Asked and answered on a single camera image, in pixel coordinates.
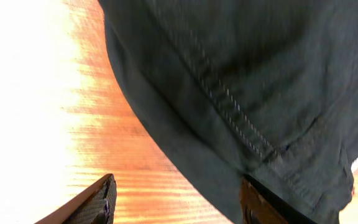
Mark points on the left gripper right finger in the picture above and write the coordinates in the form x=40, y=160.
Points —
x=262, y=206

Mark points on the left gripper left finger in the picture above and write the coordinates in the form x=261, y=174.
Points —
x=95, y=205

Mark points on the black shorts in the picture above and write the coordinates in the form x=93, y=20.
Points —
x=233, y=88

